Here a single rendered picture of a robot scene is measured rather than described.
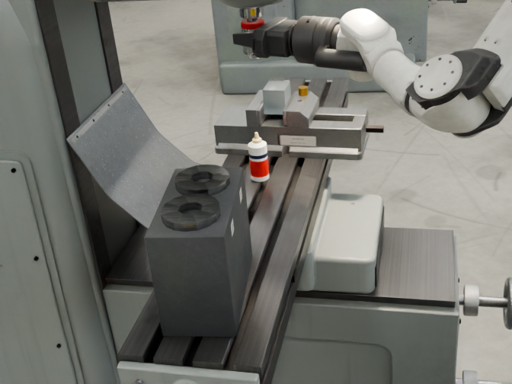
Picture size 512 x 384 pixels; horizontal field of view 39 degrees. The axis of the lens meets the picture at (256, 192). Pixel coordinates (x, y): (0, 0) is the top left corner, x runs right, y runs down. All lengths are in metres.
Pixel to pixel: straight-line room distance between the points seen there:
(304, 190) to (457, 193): 1.92
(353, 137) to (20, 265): 0.79
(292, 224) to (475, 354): 1.24
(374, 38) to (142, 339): 0.63
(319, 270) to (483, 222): 1.74
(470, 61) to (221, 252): 0.46
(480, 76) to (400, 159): 2.59
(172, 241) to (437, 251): 0.79
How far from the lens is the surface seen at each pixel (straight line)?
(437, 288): 1.57
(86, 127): 1.57
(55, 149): 1.51
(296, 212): 1.44
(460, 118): 1.15
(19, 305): 1.74
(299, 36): 1.36
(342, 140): 1.63
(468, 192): 3.40
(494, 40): 1.14
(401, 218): 3.18
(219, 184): 1.15
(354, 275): 1.51
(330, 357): 1.66
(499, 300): 1.70
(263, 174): 1.55
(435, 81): 1.11
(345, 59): 1.30
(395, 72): 1.21
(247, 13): 1.42
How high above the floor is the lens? 1.66
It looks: 29 degrees down
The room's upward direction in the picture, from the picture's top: 5 degrees counter-clockwise
